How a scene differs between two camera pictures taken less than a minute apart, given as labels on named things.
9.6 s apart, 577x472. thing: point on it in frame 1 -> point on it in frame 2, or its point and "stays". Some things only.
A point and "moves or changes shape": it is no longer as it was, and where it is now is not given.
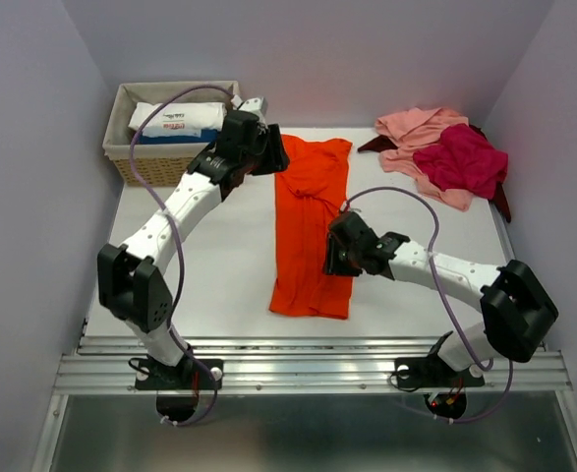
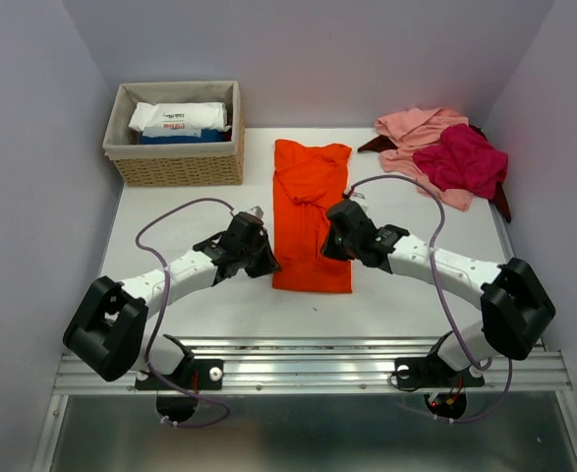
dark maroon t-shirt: [382, 143] stays
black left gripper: [277, 157] -> [268, 265]
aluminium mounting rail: [432, 365] stays
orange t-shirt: [309, 194] moves or changes shape
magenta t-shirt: [463, 160] stays
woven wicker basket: [156, 164] stays
